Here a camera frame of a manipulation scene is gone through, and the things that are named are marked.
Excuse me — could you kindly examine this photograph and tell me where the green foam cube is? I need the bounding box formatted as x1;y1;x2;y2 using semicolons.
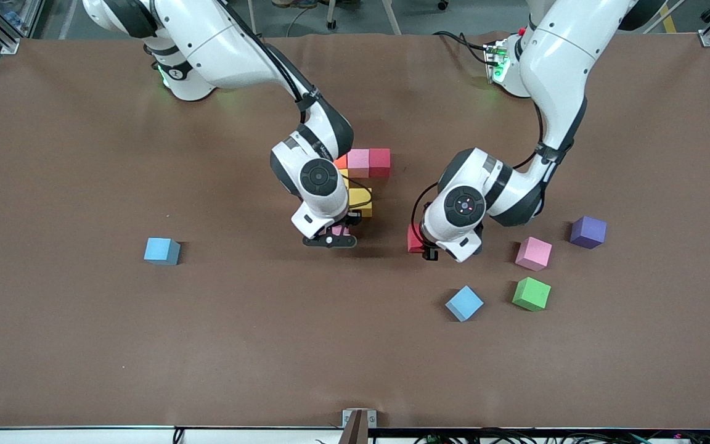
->
512;276;552;312

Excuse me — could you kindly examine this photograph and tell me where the black arm base cable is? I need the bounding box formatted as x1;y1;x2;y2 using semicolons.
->
434;30;494;65

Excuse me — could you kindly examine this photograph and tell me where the brown table cover mat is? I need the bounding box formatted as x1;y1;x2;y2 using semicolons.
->
0;32;710;429

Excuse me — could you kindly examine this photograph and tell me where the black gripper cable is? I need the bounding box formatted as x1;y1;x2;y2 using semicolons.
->
216;0;374;213
410;181;441;244

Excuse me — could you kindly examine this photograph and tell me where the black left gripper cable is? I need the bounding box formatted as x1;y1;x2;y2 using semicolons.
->
410;181;441;244

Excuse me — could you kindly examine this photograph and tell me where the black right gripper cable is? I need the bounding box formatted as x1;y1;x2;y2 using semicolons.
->
216;0;374;213

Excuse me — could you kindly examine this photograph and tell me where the blue foam cube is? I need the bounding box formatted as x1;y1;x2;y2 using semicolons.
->
445;285;484;323
144;237;181;266

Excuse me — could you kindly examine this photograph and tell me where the black cable bundle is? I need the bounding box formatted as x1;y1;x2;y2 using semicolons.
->
414;427;710;444

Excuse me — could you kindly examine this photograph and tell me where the purple foam cube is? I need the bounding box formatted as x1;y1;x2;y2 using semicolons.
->
569;215;608;250

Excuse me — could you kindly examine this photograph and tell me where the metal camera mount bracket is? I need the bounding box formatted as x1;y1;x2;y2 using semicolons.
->
341;408;378;444

